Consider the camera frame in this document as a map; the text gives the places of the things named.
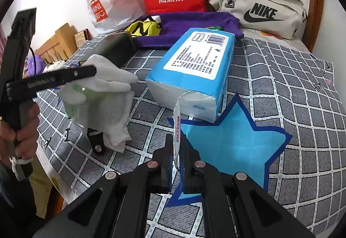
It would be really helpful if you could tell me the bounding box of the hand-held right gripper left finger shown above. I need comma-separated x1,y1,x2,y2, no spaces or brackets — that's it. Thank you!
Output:
32,134,173,238

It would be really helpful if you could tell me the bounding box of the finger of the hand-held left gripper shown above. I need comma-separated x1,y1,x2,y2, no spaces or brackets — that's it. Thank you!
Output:
26,65,97,94
86,130,104,154

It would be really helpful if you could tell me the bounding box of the purple fabric tray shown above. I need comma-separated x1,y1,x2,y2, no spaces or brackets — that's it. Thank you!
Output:
123,12,244,49

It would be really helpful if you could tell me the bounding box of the brown wooden frame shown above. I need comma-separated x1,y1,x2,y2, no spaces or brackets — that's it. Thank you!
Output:
305,0,325,52

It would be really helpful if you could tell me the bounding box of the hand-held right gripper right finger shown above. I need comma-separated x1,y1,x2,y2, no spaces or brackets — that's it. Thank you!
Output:
180,135,315,238

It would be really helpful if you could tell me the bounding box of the patterned book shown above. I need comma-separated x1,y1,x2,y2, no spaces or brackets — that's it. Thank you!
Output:
74,29,91,48

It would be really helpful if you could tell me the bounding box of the dark tea tin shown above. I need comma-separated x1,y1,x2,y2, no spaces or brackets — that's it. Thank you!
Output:
96,32,136,64

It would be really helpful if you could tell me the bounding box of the white glove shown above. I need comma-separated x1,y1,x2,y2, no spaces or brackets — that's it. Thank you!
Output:
80,54,139,92

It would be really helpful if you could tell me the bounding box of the yellow mesh bag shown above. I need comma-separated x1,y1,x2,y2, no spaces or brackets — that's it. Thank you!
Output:
124,18,163,37

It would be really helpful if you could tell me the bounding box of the torn seal strip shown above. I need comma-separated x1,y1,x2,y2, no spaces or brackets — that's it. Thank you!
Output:
173,90,194,174

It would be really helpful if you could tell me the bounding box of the person's left hand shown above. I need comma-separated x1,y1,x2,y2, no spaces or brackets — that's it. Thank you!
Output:
0,104,40,163

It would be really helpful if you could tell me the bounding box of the grey waist bag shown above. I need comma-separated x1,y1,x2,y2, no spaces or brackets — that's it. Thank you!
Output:
208,0,309,40

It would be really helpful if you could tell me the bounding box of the grey checked star cloth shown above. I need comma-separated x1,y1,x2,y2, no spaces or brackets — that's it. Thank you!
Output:
35,35,346,211

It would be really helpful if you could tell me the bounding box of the blue tissue pack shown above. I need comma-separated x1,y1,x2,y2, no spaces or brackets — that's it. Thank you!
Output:
144,27,235,123

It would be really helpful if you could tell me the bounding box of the wooden headboard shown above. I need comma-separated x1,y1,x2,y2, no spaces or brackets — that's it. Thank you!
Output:
34,23,79,65

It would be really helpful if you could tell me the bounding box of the white tissue sheet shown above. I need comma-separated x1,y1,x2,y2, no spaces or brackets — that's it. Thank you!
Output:
57,84,135,152

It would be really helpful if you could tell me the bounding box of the purple plush toy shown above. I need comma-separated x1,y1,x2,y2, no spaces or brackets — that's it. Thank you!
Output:
26,54,45,76

